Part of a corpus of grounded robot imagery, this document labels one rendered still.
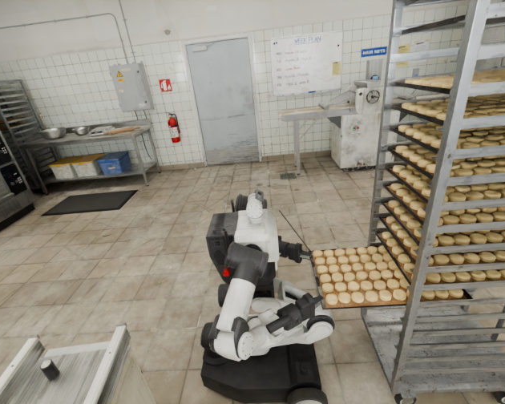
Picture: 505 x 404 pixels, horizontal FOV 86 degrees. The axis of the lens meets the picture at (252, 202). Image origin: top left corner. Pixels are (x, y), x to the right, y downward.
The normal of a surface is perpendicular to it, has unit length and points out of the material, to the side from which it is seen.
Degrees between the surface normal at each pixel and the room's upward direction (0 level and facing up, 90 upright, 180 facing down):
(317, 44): 90
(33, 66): 90
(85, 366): 0
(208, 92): 90
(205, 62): 90
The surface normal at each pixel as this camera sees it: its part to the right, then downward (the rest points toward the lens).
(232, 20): -0.02, 0.45
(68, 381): -0.11, -0.89
